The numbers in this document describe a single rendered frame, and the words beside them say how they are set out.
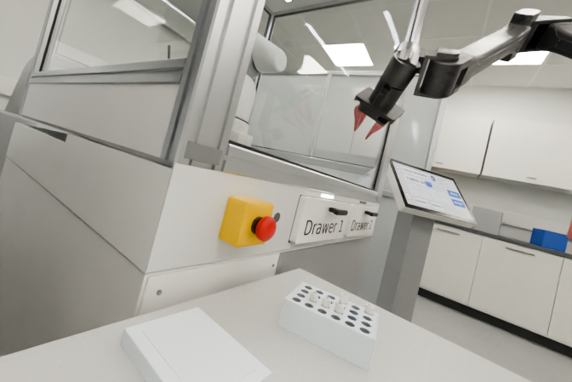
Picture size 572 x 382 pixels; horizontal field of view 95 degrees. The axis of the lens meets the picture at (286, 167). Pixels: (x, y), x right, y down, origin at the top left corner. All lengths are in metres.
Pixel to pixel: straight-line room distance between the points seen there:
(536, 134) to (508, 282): 1.67
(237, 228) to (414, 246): 1.32
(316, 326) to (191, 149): 0.28
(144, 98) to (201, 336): 0.35
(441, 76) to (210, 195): 0.46
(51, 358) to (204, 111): 0.29
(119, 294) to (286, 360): 0.24
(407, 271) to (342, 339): 1.28
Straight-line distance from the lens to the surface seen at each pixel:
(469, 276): 3.58
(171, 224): 0.39
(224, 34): 0.42
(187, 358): 0.31
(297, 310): 0.40
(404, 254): 1.61
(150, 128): 0.44
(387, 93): 0.60
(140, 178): 0.43
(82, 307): 0.57
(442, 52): 0.59
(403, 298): 1.70
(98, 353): 0.35
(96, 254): 0.53
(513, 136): 4.05
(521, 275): 3.62
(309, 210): 0.62
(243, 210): 0.41
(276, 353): 0.37
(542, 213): 4.35
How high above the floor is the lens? 0.96
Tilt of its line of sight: 2 degrees up
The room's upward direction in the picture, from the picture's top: 14 degrees clockwise
